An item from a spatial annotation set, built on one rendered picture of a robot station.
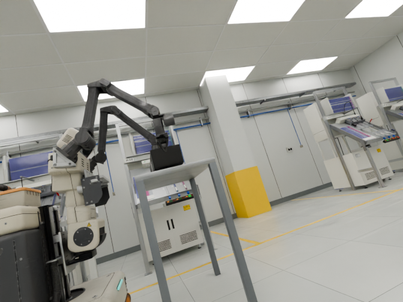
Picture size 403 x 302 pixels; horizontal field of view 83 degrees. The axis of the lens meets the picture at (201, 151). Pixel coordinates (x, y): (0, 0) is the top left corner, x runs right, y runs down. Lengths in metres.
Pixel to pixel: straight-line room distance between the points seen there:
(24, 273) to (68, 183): 0.48
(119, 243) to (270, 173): 3.45
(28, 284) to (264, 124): 5.19
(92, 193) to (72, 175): 0.18
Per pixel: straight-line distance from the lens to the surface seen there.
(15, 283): 1.46
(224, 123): 4.74
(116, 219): 4.66
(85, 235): 1.50
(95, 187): 1.48
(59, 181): 1.59
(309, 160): 6.17
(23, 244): 1.44
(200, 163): 1.28
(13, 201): 1.64
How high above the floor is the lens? 0.60
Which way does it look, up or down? 11 degrees up
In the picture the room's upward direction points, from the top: 16 degrees counter-clockwise
